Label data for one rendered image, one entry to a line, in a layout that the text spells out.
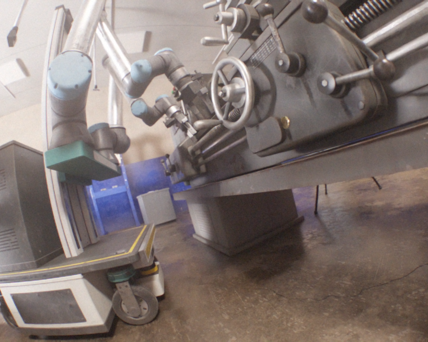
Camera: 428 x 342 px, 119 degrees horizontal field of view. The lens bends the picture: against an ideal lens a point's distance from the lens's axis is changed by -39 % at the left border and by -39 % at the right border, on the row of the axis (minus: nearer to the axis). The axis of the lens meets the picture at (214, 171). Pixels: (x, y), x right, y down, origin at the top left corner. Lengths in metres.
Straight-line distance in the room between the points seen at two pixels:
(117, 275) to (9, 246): 0.51
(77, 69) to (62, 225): 0.61
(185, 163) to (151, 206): 1.93
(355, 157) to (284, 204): 1.16
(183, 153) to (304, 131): 1.06
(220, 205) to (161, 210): 2.12
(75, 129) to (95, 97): 4.57
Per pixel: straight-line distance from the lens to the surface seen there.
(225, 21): 0.57
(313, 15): 0.31
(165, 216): 3.30
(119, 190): 4.10
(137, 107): 1.19
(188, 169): 1.40
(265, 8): 0.47
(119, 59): 1.00
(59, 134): 0.79
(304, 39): 0.47
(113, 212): 4.64
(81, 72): 0.69
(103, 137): 1.26
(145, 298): 0.82
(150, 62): 0.84
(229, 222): 1.28
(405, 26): 0.48
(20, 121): 5.89
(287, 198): 1.54
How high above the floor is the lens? 0.47
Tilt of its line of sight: 3 degrees up
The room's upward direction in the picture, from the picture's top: 16 degrees counter-clockwise
